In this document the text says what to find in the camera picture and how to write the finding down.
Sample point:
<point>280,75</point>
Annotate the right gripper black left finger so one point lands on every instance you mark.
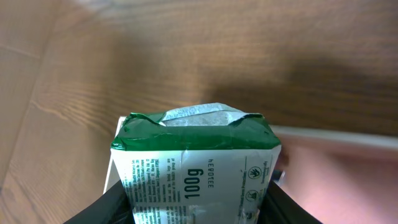
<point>113,207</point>

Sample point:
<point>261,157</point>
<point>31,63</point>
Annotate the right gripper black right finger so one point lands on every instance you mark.
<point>278,208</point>

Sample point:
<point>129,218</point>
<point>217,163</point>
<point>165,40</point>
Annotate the green white soap bar pack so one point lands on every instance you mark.
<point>200,164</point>

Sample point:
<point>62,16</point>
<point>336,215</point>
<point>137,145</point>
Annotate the white box pink interior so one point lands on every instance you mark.
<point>335,177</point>

